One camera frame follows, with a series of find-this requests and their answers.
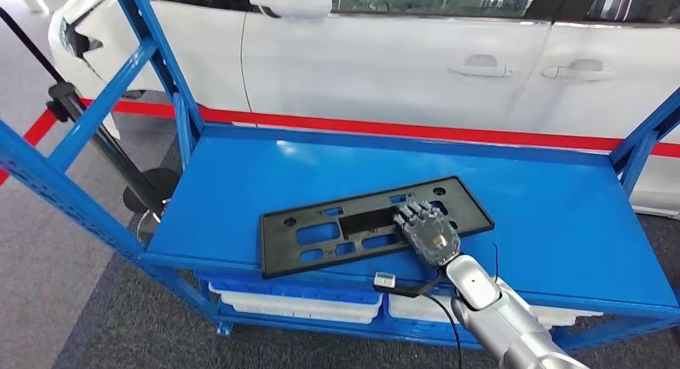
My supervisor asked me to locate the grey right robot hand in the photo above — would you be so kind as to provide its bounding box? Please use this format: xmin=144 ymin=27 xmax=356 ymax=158
xmin=391 ymin=199 xmax=462 ymax=268

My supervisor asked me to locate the black plastic plate part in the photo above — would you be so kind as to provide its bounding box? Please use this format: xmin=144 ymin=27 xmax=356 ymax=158
xmin=258 ymin=176 xmax=496 ymax=281

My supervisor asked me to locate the blue metal shelf rack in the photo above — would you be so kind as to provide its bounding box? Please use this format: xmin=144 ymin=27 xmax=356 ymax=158
xmin=0 ymin=0 xmax=680 ymax=357

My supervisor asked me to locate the white plastic crate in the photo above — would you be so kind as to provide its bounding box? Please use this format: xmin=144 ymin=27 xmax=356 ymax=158
xmin=233 ymin=302 xmax=377 ymax=326
xmin=208 ymin=282 xmax=383 ymax=320
xmin=387 ymin=294 xmax=605 ymax=328

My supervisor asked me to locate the red barrier belt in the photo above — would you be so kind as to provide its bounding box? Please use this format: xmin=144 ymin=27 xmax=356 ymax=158
xmin=0 ymin=96 xmax=680 ymax=188

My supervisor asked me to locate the white car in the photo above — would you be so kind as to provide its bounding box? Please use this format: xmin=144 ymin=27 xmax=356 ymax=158
xmin=47 ymin=0 xmax=680 ymax=219

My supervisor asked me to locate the chrome stanchion base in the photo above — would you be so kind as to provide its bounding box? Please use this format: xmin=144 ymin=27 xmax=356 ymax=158
xmin=133 ymin=207 xmax=164 ymax=239

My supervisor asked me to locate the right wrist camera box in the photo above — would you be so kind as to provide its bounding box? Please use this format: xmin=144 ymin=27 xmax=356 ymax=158
xmin=373 ymin=271 xmax=442 ymax=298

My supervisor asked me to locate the black camera cable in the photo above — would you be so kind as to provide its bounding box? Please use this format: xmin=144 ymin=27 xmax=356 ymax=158
xmin=419 ymin=290 xmax=465 ymax=369

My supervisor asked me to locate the black stanchion post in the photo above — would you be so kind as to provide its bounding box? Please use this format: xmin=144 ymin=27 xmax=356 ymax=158
xmin=0 ymin=7 xmax=182 ymax=214

